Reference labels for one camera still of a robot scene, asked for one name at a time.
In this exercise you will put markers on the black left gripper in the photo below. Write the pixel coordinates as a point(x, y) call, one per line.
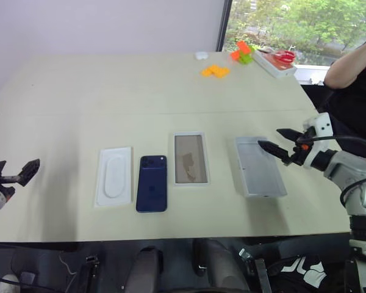
point(0, 184)

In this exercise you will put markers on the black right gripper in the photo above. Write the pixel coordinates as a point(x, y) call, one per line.
point(300, 149)

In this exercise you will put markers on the grey phone box lid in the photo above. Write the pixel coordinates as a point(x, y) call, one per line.
point(260, 171)

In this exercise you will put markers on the white phone box base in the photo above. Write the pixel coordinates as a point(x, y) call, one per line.
point(190, 158)

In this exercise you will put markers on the white box insert tray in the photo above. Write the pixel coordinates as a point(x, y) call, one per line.
point(113, 177)

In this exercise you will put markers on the dark blue smartphone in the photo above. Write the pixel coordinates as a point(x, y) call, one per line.
point(152, 186)

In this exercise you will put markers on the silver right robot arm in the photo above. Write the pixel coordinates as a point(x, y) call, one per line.
point(347, 168)

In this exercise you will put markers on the person's bare forearm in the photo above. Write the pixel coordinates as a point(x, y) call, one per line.
point(344, 70)

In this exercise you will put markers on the white box with orange print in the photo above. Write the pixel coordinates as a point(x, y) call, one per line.
point(277, 68)

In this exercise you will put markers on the white window sill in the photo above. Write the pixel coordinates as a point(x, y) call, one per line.
point(311, 73)

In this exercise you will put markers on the person's body in black clothes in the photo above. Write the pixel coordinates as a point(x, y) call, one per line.
point(353, 107)

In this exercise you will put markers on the yellow building block cluster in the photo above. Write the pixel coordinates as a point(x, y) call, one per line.
point(216, 71)

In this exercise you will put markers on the orange and green block toy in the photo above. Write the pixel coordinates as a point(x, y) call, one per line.
point(242, 53)

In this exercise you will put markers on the white earbuds case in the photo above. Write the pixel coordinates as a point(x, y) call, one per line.
point(202, 55)

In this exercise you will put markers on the small black clamp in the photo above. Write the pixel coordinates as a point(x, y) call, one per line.
point(92, 262)

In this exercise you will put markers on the black and white garment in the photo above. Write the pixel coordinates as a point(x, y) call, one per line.
point(305, 270)

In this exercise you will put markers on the dark rounded shape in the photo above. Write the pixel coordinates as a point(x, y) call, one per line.
point(144, 271)
point(219, 268)

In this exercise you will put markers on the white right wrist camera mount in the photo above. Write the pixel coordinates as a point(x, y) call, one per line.
point(321, 125)

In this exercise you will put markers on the metal clamp bracket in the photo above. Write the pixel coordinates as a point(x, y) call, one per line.
point(259, 271)

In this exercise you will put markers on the black window frame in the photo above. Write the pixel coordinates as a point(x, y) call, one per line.
point(224, 24)

